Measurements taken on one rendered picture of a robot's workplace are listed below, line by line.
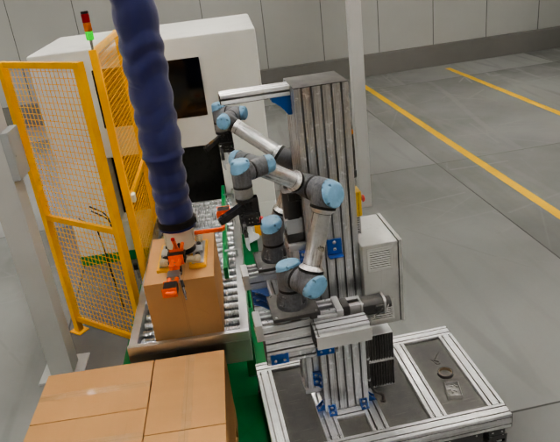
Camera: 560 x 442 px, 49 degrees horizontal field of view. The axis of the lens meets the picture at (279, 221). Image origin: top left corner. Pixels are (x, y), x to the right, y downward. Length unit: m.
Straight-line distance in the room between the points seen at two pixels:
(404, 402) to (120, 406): 1.54
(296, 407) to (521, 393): 1.37
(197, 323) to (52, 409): 0.89
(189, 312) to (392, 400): 1.25
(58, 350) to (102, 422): 1.36
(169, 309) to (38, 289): 1.09
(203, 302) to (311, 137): 1.27
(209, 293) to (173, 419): 0.75
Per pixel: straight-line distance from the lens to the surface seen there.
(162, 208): 3.56
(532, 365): 4.32
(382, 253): 3.06
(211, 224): 5.18
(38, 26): 12.07
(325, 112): 2.78
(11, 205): 4.16
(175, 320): 3.66
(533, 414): 3.98
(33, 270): 4.32
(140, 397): 3.42
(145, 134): 3.42
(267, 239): 3.30
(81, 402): 3.52
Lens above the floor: 2.62
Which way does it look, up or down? 24 degrees down
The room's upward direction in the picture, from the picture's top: 7 degrees counter-clockwise
